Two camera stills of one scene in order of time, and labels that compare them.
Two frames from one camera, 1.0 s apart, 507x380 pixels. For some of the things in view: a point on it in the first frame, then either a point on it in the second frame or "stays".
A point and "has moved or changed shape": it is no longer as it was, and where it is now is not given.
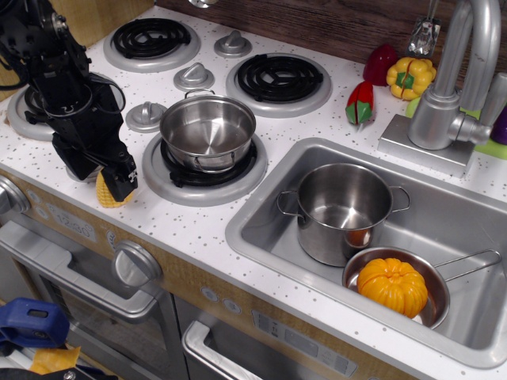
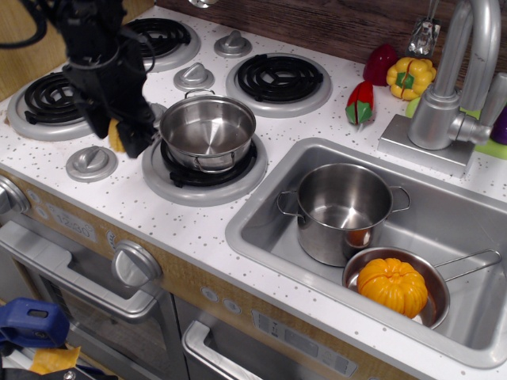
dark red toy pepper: (376, 66) stays
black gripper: (82, 108) -> (116, 81)
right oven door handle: (222, 364) stays
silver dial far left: (13, 197) stays
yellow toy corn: (104, 195) has moved or changed shape
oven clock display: (69, 222) stays
